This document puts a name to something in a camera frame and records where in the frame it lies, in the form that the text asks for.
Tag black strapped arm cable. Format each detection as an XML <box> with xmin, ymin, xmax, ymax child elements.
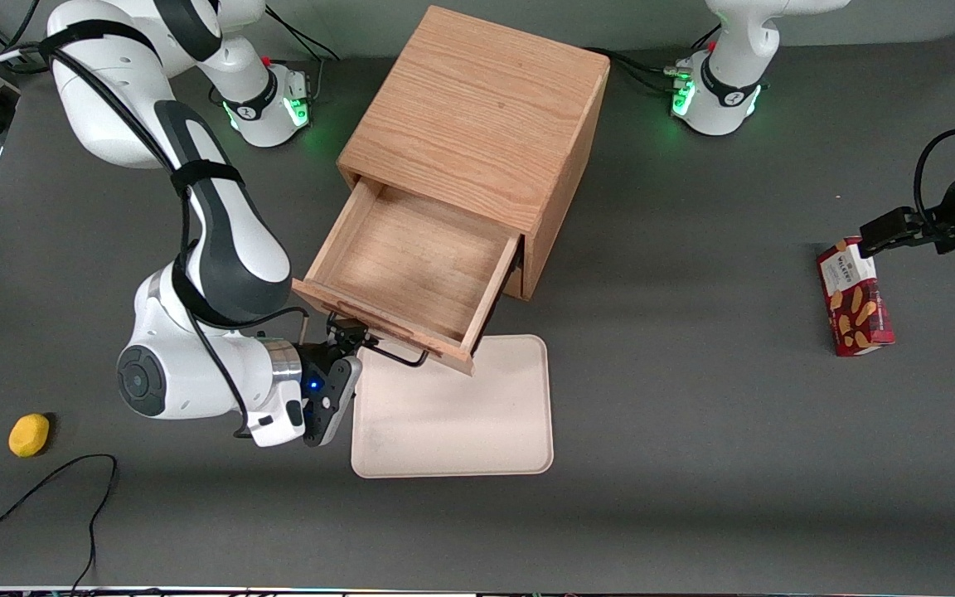
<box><xmin>0</xmin><ymin>21</ymin><xmax>313</xmax><ymax>440</ymax></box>

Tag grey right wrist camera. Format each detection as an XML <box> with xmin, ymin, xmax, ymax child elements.
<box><xmin>303</xmin><ymin>357</ymin><xmax>363</xmax><ymax>448</ymax></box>

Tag black base cables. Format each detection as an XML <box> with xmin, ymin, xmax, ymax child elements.
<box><xmin>585</xmin><ymin>25</ymin><xmax>723</xmax><ymax>96</ymax></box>
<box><xmin>262</xmin><ymin>10</ymin><xmax>344</xmax><ymax>104</ymax></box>

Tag thin black table cable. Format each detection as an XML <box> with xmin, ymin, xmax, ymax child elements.
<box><xmin>0</xmin><ymin>454</ymin><xmax>119</xmax><ymax>594</ymax></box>

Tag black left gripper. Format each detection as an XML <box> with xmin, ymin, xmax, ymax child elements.
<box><xmin>860</xmin><ymin>162</ymin><xmax>955</xmax><ymax>258</ymax></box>

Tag wooden drawer with black handle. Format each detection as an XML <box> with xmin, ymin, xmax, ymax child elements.
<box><xmin>291</xmin><ymin>178</ymin><xmax>522</xmax><ymax>376</ymax></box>

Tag beige rectangular tray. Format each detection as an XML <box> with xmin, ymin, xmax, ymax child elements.
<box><xmin>351</xmin><ymin>334</ymin><xmax>555</xmax><ymax>479</ymax></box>

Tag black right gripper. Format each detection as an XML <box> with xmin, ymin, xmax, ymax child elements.
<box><xmin>295</xmin><ymin>318</ymin><xmax>381</xmax><ymax>396</ymax></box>

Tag yellow lemon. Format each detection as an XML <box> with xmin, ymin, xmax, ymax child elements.
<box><xmin>8</xmin><ymin>413</ymin><xmax>51</xmax><ymax>458</ymax></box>

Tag red shortbread cookie box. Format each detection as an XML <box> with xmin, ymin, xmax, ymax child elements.
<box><xmin>816</xmin><ymin>236</ymin><xmax>896</xmax><ymax>357</ymax></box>

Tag wooden oak drawer cabinet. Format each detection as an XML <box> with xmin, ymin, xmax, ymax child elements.
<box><xmin>337</xmin><ymin>4</ymin><xmax>612</xmax><ymax>301</ymax></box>

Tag black left base cables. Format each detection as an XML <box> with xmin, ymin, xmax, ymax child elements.
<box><xmin>585</xmin><ymin>25</ymin><xmax>723</xmax><ymax>96</ymax></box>

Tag black right base cables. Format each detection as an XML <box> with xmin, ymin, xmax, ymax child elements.
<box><xmin>262</xmin><ymin>10</ymin><xmax>344</xmax><ymax>104</ymax></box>

